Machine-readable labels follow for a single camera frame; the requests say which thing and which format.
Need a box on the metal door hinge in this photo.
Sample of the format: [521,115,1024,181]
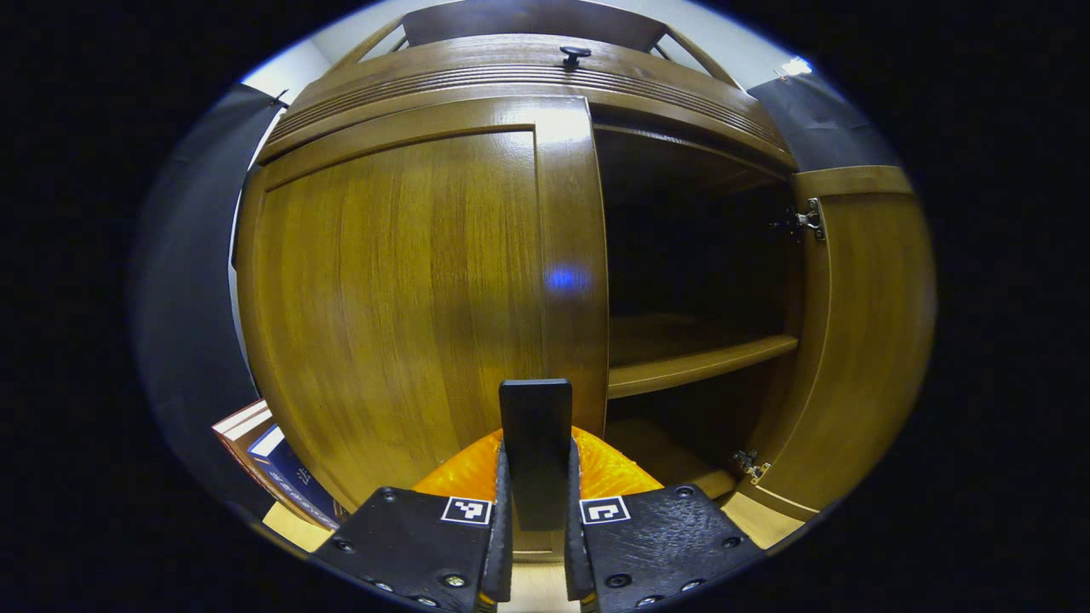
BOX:
[731,449,772,486]
[771,198,827,244]

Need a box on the wooden double-door shoe cabinet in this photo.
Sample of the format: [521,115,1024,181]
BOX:
[230,0,938,563]

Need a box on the wooden inner shelf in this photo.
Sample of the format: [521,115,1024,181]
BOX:
[607,313,800,399]

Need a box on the wooden cabinet door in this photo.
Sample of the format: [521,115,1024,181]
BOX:
[234,95,611,559]
[737,164,938,522]

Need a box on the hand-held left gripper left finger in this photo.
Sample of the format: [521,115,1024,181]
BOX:
[313,428,514,613]

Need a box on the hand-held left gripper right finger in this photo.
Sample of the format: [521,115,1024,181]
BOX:
[565,426,767,613]

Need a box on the dark blue book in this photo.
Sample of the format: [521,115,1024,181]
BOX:
[247,426,347,529]

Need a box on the black door handle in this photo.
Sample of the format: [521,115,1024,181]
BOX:
[499,379,573,533]

